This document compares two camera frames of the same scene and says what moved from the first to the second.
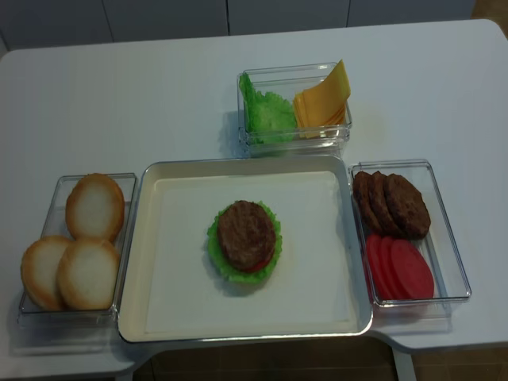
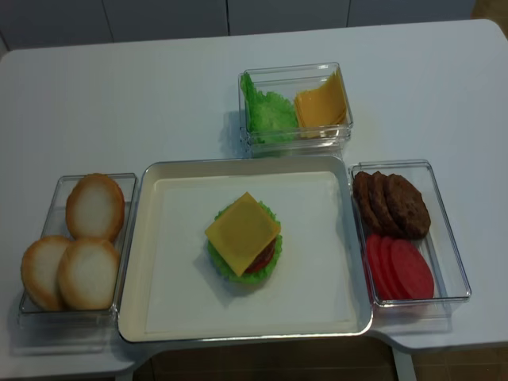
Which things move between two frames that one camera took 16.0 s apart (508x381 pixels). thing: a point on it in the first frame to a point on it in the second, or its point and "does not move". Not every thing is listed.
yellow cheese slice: [324, 105] to [244, 232]
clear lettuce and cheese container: [297, 111] does not move
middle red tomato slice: [388, 273] does not move
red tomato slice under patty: [259, 266] does not move
